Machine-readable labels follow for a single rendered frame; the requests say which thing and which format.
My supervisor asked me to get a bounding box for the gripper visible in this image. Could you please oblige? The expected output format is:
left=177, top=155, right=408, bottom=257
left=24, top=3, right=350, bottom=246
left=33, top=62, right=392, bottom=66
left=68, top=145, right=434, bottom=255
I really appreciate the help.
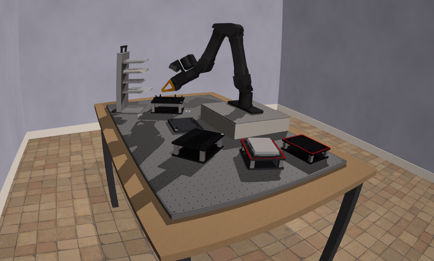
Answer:
left=161, top=76, right=190, bottom=92

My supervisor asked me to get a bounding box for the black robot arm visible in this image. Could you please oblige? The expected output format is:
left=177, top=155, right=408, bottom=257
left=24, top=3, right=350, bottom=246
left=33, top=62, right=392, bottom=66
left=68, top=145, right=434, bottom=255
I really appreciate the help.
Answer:
left=169, top=23, right=263, bottom=114

